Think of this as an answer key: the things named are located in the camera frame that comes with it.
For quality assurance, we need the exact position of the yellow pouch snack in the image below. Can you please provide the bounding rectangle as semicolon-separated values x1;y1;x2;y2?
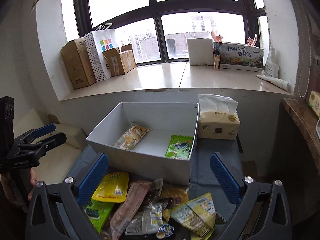
92;172;129;203

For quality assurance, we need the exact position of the yellow round cracker packet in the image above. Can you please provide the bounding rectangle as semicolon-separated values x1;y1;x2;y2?
159;186;189;222

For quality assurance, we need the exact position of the person's left hand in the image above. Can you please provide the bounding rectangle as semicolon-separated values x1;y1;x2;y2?
1;168;37;205

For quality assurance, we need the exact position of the cream sofa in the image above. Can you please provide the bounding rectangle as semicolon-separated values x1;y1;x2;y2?
12;107;89;185

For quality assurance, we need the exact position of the green seaweed snack packet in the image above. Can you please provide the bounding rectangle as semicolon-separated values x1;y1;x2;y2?
85;199;114;233

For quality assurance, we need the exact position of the pale yellow-green snack bag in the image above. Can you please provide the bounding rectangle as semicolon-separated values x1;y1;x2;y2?
170;192;227;238

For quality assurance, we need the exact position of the pink long snack packet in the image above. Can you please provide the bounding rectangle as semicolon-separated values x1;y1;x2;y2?
110;181;151;239

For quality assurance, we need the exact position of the tall brown cardboard box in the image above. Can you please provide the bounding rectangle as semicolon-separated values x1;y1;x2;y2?
61;37;96;89

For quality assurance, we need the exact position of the orange cartoon snack packet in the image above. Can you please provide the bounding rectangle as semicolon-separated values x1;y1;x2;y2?
113;122;149;150

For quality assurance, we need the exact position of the silver grey snack packet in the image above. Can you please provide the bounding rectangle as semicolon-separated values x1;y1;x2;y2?
125;202;168;236

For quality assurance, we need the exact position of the beige tissue pack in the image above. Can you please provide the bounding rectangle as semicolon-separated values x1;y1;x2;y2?
198;94;240;140

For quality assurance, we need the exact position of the wooden side shelf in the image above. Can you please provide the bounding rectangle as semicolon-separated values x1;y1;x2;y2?
281;98;319;174

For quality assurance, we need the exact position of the small open cardboard box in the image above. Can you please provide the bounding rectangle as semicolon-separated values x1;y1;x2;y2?
103;44;137;76

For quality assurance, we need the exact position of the white open cardboard box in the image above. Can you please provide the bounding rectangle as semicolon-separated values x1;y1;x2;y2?
86;102;200;185

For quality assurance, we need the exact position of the white dotted paper bag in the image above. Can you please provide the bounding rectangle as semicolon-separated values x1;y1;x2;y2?
84;23;117;82

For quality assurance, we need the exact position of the white tube on sill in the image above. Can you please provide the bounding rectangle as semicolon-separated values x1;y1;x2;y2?
255;75;289;92

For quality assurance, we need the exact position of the white bottle on sill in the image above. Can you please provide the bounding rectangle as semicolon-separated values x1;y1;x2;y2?
265;47;279;78

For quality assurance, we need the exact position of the printed landscape gift box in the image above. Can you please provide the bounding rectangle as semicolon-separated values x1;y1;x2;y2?
213;42;264;72

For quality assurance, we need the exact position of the white square box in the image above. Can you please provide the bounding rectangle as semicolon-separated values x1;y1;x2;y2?
187;38;214;66

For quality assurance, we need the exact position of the black window frame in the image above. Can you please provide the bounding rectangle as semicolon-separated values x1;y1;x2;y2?
73;0;266;63

